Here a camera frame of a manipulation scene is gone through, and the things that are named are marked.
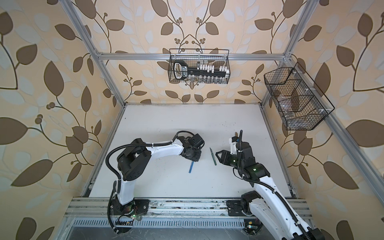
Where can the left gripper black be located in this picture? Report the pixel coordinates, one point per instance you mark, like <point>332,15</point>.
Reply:
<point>196,158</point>

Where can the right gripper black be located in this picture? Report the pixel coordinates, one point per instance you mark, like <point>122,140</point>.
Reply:
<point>224,158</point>

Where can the blue pen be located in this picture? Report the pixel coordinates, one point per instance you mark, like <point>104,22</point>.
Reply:
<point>191,167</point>

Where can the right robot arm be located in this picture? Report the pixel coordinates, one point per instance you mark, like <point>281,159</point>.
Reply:
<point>265,201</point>

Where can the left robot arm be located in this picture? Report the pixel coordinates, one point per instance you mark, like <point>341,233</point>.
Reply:
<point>128,163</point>

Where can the green pen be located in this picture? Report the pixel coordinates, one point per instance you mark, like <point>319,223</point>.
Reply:
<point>213,157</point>

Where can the black tool in basket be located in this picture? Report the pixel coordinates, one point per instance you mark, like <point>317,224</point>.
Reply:
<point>198,71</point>

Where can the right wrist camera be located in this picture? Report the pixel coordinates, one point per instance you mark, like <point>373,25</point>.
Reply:
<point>233,145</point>

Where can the back wire basket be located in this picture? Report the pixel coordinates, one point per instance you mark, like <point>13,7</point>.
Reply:
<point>208,56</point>

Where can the wire basket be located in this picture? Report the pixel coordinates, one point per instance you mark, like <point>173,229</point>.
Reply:
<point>208,56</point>
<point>300,101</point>

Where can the right wire basket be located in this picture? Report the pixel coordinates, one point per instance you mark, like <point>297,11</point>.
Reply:
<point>300,101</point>

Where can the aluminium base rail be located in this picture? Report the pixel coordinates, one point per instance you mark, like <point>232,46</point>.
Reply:
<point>168,213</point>

